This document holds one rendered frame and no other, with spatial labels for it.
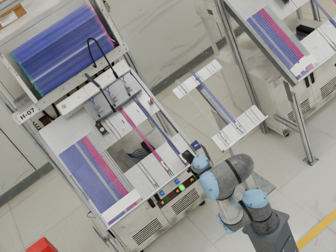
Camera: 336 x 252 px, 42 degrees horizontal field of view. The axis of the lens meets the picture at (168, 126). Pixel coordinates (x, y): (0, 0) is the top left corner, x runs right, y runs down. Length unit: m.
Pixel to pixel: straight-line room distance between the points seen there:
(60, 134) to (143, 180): 0.56
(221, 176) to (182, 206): 1.39
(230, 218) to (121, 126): 0.90
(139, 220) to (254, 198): 1.08
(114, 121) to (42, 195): 1.87
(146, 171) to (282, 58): 1.11
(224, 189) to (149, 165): 0.84
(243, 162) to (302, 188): 1.40
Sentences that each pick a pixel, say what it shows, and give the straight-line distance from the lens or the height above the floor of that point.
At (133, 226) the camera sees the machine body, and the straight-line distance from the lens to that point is 3.02.
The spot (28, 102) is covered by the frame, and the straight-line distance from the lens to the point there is 2.56.
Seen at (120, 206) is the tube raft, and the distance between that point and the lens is 2.51.
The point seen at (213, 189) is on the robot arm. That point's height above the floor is 1.14.
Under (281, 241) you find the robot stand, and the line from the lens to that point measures 2.40.
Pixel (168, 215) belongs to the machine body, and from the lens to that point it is 3.12.
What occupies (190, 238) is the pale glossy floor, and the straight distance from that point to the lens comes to 3.16.
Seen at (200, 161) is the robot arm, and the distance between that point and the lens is 2.18.
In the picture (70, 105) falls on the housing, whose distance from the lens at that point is 2.59.
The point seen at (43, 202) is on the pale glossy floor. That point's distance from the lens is 4.23.
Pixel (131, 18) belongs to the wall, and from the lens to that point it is 4.26.
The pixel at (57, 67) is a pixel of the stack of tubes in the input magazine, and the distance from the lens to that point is 2.48.
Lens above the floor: 2.43
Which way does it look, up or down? 36 degrees down
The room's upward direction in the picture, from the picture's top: 28 degrees counter-clockwise
